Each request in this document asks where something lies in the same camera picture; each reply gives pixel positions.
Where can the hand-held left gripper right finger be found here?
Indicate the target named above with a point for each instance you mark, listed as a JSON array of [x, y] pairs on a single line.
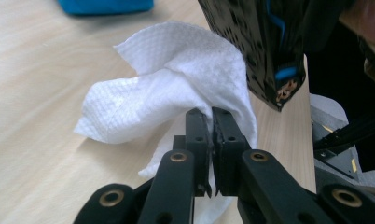
[[227, 140]]

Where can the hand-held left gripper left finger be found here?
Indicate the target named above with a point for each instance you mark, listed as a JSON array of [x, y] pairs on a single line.
[[198, 140]]

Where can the white wet wipe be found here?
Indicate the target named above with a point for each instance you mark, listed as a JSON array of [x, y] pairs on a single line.
[[176, 77]]

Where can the blue toy car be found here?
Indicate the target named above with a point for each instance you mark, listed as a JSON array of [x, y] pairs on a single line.
[[254, 46]]

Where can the blue wet wipes pack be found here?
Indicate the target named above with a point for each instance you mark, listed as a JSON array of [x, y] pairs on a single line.
[[104, 6]]

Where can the black metal bar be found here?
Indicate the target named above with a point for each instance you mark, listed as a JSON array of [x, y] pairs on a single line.
[[347, 137]]

